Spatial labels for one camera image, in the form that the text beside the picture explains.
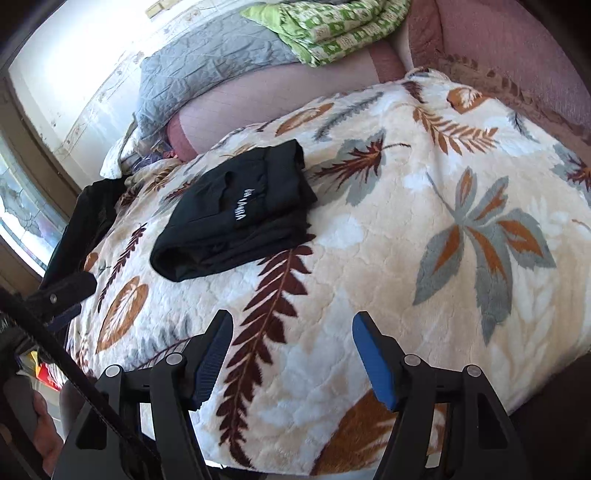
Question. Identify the person's left hand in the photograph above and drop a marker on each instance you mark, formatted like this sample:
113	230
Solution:
48	434

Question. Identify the leaf-print fleece blanket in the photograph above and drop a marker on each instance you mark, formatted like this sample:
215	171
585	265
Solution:
392	230

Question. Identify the wooden door frame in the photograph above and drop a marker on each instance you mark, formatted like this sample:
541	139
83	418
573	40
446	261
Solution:
37	152

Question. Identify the pink and maroon sofa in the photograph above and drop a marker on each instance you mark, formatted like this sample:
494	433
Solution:
277	97

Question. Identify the green patterned quilt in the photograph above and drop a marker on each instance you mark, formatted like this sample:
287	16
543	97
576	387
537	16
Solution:
332	32

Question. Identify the black pants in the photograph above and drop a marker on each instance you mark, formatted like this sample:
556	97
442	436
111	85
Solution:
221	230

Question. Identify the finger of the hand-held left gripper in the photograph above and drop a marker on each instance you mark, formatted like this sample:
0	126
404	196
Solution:
69	288

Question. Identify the black jacket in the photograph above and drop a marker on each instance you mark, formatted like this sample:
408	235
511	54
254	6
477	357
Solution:
87	221

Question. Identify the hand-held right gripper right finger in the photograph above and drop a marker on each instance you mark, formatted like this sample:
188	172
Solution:
376	364

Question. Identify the purple plastic bag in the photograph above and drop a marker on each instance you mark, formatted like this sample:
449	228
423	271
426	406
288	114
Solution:
154	150

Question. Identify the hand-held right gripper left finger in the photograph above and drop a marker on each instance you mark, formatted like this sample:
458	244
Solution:
212	355

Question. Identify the white crumpled cloth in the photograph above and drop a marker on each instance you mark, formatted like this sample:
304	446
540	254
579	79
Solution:
115	159

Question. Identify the patterned glass pane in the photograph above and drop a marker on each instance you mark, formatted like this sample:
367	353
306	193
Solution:
23	221

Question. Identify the grey quilted blanket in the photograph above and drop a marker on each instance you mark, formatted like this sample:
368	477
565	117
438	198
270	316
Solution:
207	64

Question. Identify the red and yellow package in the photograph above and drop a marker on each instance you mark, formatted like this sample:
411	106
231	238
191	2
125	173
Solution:
44	371

